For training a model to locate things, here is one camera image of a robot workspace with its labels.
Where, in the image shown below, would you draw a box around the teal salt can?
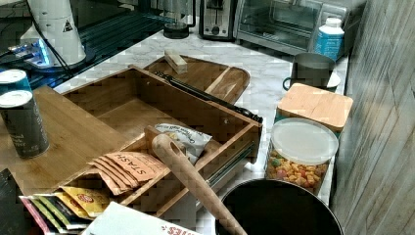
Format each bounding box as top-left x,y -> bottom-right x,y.
0,70 -> 32,94

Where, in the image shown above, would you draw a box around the silver toaster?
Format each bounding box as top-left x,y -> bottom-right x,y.
199,0 -> 238,41

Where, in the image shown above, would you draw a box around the green tea packet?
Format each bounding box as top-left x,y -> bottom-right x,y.
30,195 -> 89,232

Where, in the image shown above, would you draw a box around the black round coffee maker base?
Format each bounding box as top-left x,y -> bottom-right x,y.
163,22 -> 189,39

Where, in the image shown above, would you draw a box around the small wooden block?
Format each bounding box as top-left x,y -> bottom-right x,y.
164,49 -> 187,74

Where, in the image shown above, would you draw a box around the wooden drawer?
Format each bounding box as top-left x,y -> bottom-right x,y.
48,64 -> 264,219

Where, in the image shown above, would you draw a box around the dark pepper shaker can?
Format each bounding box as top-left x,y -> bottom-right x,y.
0,90 -> 49,159

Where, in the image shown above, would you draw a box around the yellow tea packet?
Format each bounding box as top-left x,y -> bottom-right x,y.
62,186 -> 110,217

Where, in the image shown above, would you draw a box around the blue white bottle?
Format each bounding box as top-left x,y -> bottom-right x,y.
314,17 -> 345,61

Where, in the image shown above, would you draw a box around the teal container bamboo lid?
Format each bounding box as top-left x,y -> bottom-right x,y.
274,83 -> 353,137

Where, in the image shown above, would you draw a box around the black pot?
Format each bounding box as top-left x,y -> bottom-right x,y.
222,179 -> 344,235

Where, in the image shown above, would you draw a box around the white paper box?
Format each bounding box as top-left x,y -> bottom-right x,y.
80,202 -> 201,235

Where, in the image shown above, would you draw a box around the wooden spoon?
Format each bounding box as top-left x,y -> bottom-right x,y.
152,134 -> 248,235

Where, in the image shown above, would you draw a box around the white snack bag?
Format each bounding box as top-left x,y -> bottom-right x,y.
155,123 -> 211,165

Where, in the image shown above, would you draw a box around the white saucer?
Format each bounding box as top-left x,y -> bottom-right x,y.
327,72 -> 341,89

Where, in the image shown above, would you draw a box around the silver toaster oven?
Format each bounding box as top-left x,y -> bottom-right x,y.
233,0 -> 367,57

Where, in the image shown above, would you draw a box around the wooden serving tray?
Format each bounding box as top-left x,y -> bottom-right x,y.
145,55 -> 251,104

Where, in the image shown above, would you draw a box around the bamboo organizer cabinet top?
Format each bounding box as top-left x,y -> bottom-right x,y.
0,86 -> 127,195

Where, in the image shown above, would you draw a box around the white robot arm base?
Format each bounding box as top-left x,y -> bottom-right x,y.
21,0 -> 95,70

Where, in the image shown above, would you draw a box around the pink tea packet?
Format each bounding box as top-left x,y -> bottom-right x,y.
20,196 -> 53,235

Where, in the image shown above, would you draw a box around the grey mug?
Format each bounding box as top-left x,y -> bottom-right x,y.
282,53 -> 336,91

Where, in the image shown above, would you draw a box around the clear cereal container white lid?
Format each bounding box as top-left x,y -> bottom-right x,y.
265,117 -> 339,195

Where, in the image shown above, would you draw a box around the orange Stash tea packets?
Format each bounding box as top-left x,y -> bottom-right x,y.
88,152 -> 166,196

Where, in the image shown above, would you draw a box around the dark metal drawer handle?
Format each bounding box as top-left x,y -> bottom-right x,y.
155,70 -> 263,123

